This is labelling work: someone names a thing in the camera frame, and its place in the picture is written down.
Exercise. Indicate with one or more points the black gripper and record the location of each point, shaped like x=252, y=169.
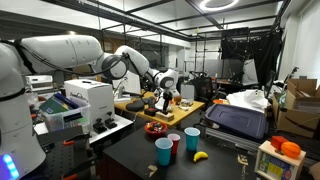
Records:
x=167, y=96

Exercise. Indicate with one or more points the blue plastic cup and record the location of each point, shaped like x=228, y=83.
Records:
x=192, y=137
x=163, y=150

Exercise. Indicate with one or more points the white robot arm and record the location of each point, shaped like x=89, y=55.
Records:
x=20, y=151

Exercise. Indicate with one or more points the colourful small toys in bowl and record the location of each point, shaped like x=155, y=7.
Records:
x=154, y=126

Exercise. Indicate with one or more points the red bowl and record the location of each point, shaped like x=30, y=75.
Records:
x=156, y=134

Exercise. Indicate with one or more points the red plastic cup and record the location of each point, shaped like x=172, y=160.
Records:
x=175, y=138

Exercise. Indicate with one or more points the brown toy football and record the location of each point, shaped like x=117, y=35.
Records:
x=177, y=99

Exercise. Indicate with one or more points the white plush chicken toy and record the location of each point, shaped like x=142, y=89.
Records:
x=160, y=103

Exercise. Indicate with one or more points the wooden desk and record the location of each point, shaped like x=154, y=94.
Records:
x=178, y=114

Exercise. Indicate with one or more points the black cylindrical speaker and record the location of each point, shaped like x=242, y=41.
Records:
x=151, y=103

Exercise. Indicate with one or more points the tan cardboard box small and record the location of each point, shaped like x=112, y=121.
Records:
x=166, y=117

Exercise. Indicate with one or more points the black wrist rest pad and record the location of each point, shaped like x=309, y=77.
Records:
x=136, y=105

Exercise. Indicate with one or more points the white computer monitor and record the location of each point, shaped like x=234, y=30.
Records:
x=126, y=87

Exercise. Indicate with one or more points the yellow toy banana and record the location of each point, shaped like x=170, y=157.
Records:
x=200, y=155

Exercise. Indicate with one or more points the white equipment box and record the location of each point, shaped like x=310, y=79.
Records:
x=99, y=96

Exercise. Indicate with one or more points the blue plastic bin lid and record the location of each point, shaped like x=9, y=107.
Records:
x=245, y=121

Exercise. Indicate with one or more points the clear plastic storage bin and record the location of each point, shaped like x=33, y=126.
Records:
x=70, y=118

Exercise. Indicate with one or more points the red toy block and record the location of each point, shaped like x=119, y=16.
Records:
x=277, y=141

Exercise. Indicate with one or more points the wooden toy crate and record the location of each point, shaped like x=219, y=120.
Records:
x=274, y=165

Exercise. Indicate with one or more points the large cardboard box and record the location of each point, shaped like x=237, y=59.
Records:
x=297, y=110

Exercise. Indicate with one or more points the orange toy basketball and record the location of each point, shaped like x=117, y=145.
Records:
x=291, y=149

